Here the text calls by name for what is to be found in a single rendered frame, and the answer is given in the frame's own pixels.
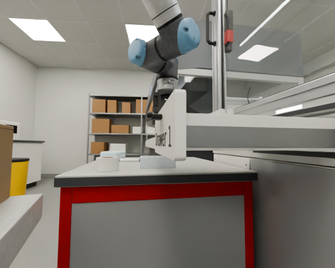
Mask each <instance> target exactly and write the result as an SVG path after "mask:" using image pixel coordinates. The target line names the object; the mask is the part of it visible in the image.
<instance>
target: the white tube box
mask: <svg viewBox="0 0 335 268"><path fill-rule="evenodd" d="M162 168H176V161H173V160H171V159H169V158H167V157H165V156H140V169H162Z"/></svg>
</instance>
